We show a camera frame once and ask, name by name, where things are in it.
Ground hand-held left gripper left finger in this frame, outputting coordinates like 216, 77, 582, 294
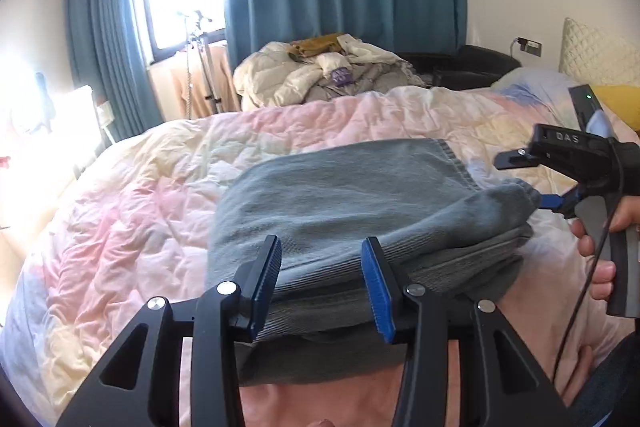
55, 235, 282, 427

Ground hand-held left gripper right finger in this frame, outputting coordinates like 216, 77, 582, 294
361, 237, 576, 427

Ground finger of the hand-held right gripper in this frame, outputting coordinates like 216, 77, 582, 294
539, 187, 583, 220
494, 147, 543, 171

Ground grey-blue denim jeans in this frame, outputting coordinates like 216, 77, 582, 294
205, 138, 543, 388

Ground person's right hand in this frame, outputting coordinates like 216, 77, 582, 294
571, 196, 640, 304

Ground yellow pillow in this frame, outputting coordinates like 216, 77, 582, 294
595, 83, 640, 132

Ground pastel pillow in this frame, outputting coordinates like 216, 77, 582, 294
490, 67, 586, 128

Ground quilted cream pillow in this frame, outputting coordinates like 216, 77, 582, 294
557, 17, 640, 88

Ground black sofa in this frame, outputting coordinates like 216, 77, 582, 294
395, 44, 521, 90

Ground pastel patchwork bed blanket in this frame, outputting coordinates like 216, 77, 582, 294
0, 67, 640, 427

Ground grey quilted jacket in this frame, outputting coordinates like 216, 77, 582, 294
305, 59, 431, 102

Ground white crumpled cloth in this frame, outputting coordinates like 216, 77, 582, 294
337, 34, 413, 68

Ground person's dark blue clothing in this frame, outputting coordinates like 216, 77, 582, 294
570, 332, 640, 427

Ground beige hanging garment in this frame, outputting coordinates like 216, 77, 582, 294
170, 47, 241, 118

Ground white garment with purple patch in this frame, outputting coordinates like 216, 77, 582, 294
317, 52, 358, 88

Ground garment steamer stand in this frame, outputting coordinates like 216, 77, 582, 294
177, 9, 223, 112

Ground mustard yellow cloth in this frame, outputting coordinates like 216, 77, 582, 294
287, 33, 346, 59

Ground white folding chair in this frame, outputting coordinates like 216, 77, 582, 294
50, 84, 116, 158

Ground wavy-edged mirror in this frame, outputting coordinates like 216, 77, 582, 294
10, 69, 56, 135

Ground narrow teal curtain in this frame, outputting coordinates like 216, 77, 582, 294
65, 0, 166, 142

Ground black cable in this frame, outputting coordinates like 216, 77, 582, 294
550, 147, 626, 383

